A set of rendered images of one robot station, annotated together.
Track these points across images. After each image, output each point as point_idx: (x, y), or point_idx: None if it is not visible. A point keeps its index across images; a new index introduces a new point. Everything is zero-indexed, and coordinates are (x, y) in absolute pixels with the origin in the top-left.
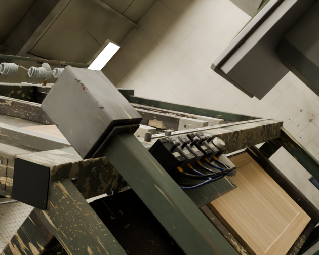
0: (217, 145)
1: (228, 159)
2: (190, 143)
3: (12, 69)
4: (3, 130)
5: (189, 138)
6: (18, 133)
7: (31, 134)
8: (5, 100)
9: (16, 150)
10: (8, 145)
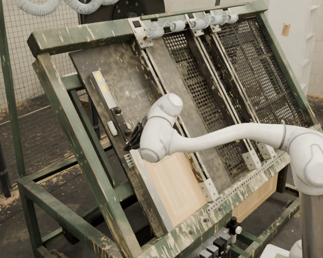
0: (236, 232)
1: (235, 237)
2: (216, 254)
3: (180, 30)
4: (140, 176)
5: (219, 247)
6: (146, 188)
7: (151, 197)
8: (157, 87)
9: (137, 249)
10: (135, 238)
